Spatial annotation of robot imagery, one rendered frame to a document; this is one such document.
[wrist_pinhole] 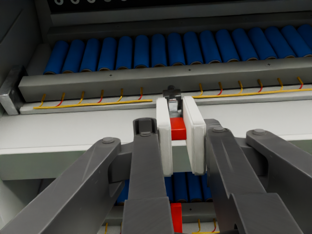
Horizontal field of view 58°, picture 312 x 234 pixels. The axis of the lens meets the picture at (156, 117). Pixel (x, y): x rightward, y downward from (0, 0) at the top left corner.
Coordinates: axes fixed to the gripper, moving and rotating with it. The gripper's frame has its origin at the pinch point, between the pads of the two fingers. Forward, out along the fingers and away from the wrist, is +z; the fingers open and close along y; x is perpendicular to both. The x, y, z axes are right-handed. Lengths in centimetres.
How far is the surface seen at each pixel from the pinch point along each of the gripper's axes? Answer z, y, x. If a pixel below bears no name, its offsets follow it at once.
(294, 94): 10.6, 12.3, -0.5
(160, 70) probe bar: 12.3, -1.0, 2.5
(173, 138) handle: 0.4, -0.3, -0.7
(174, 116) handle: 5.3, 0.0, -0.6
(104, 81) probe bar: 11.3, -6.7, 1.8
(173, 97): 7.5, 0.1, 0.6
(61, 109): 10.6, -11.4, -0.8
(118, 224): 15.4, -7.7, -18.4
